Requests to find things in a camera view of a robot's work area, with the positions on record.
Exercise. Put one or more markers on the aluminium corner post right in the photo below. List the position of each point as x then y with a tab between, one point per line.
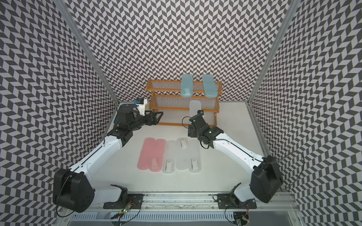
294	5

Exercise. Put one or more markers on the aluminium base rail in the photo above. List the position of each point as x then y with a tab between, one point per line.
195	207

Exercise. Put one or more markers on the white pencil case labelled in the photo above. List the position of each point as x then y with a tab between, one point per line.
169	161
194	156

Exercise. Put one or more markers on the frosted white pencil case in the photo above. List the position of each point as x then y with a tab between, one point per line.
194	107

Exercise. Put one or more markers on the dark blue tray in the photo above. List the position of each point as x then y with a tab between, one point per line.
126	114

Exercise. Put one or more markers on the teal pencil case labelled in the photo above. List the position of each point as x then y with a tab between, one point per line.
187	85

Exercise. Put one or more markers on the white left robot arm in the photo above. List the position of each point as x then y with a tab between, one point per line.
72	187

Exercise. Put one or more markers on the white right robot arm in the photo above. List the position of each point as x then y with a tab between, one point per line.
264	172

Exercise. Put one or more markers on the aluminium corner post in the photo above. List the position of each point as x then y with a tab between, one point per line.
60	5
294	5

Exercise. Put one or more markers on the aluminium corner post left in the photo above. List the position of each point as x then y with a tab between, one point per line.
60	5

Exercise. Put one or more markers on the pink pencil case labelled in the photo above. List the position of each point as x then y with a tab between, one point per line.
157	155

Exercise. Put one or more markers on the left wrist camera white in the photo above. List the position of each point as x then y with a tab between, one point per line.
141	105

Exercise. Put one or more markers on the pink pencil case left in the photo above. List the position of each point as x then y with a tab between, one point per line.
146	154

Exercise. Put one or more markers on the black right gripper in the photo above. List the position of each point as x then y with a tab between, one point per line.
192	131

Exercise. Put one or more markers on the orange three-tier wire shelf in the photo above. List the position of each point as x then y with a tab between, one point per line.
166	96

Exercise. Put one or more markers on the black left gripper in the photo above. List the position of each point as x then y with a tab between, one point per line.
155	121

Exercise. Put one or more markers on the white pencil case upper label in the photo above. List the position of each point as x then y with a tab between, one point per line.
181	154

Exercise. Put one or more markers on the white pencil case labelled left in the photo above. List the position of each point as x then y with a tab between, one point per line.
169	161

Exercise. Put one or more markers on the white pencil case labelled middle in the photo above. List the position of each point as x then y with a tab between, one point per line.
194	156

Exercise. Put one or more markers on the teal pencil case plain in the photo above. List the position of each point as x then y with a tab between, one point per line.
210	88

